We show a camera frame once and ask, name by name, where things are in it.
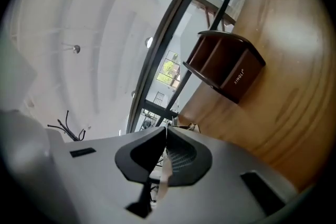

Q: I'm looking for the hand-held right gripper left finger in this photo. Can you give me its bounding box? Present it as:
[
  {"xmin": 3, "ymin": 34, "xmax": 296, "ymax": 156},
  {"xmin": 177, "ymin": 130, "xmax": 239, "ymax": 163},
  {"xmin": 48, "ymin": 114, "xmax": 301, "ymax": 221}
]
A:
[{"xmin": 49, "ymin": 126, "xmax": 169, "ymax": 224}]

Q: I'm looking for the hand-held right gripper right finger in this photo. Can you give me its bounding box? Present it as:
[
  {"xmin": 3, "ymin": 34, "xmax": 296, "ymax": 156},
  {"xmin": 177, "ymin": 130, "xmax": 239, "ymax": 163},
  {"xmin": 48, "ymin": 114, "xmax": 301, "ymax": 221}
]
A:
[{"xmin": 154, "ymin": 125, "xmax": 300, "ymax": 224}]

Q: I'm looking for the wooden table with hairpin legs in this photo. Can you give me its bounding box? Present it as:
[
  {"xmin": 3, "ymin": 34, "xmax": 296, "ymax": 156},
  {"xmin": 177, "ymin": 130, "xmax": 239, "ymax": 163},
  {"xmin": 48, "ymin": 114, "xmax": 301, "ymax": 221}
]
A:
[{"xmin": 177, "ymin": 0, "xmax": 332, "ymax": 192}]

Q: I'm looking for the brown wooden desk organizer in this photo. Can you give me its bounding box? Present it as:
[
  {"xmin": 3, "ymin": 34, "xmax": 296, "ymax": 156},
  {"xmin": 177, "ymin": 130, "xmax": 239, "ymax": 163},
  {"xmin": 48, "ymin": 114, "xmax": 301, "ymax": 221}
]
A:
[{"xmin": 182, "ymin": 29, "xmax": 267, "ymax": 104}]

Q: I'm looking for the window with green view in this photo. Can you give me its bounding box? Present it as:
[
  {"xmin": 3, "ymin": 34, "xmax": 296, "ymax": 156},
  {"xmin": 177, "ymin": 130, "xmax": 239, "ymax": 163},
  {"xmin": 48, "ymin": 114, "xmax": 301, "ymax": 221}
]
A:
[{"xmin": 156, "ymin": 50, "xmax": 182, "ymax": 89}]

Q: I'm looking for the black cable bundle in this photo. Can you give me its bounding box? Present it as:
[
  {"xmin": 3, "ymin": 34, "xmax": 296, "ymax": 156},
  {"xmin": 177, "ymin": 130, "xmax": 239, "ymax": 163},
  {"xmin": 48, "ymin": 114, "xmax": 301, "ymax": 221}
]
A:
[{"xmin": 46, "ymin": 110, "xmax": 87, "ymax": 142}]

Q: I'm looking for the black metal frame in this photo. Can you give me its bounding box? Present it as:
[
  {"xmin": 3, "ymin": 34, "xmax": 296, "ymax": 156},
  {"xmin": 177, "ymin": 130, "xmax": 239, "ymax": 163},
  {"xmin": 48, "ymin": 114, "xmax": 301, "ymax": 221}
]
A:
[{"xmin": 125, "ymin": 0, "xmax": 249, "ymax": 135}]

